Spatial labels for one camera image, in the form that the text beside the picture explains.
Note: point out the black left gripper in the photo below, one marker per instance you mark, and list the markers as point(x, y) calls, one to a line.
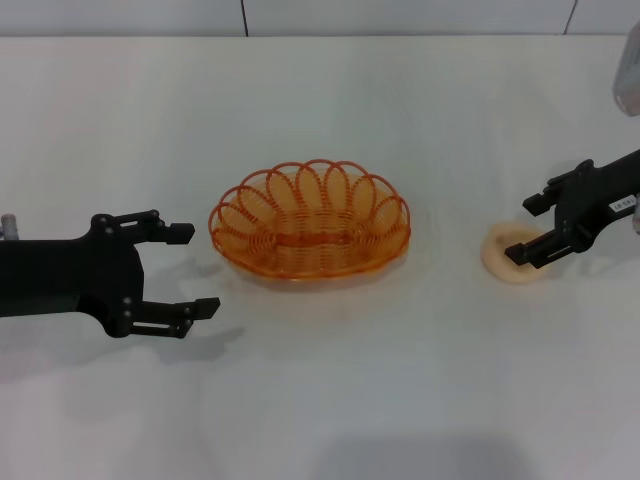
point(75, 275)

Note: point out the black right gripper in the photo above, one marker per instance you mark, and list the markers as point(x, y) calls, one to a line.
point(605, 190)

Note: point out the orange woven plastic basket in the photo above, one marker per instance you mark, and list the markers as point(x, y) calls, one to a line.
point(305, 240)

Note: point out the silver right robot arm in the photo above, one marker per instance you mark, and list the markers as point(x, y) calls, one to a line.
point(631, 75)

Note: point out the round beige bread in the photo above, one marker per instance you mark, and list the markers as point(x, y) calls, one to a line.
point(495, 255)

